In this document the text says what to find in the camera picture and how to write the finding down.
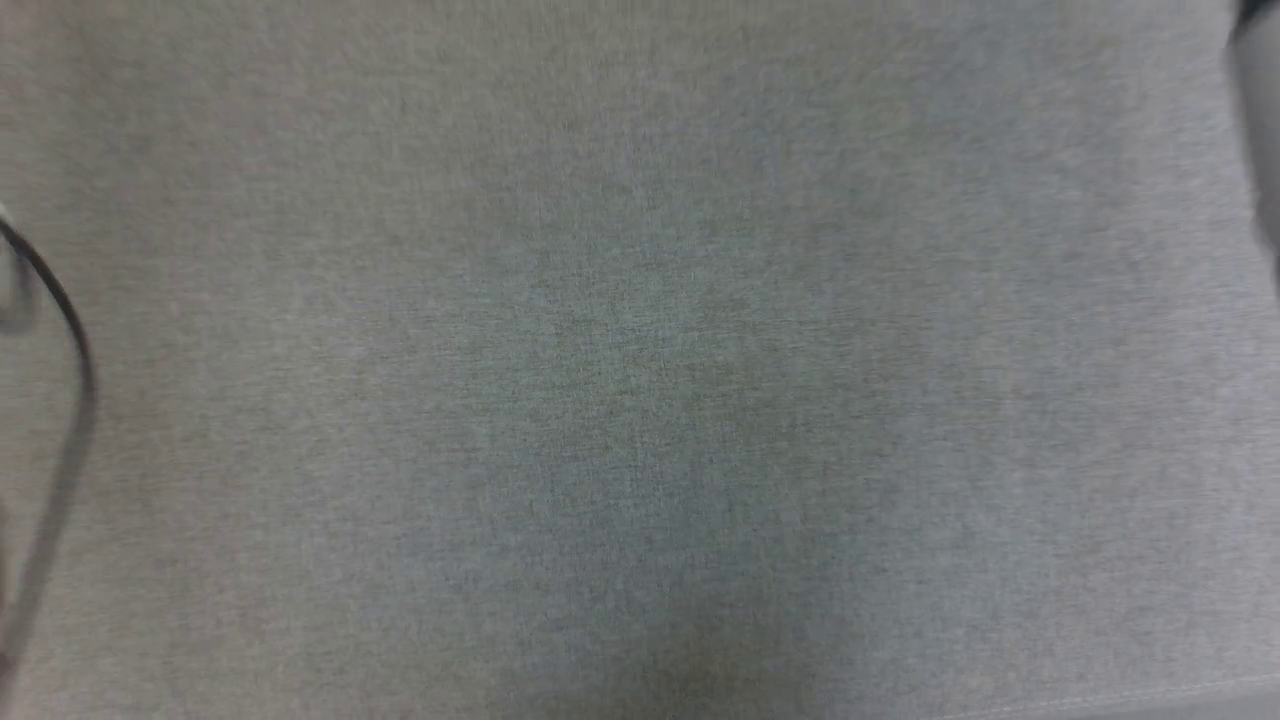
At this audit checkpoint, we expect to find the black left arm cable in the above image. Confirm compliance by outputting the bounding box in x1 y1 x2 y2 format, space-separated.
0 215 99 691

